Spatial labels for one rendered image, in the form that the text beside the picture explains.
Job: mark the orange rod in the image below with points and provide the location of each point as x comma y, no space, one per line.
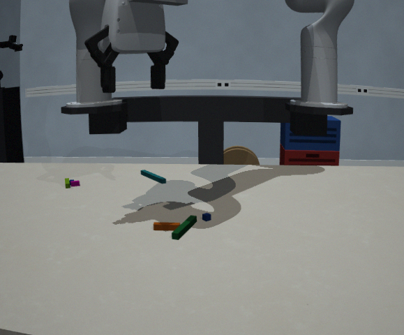
166,226

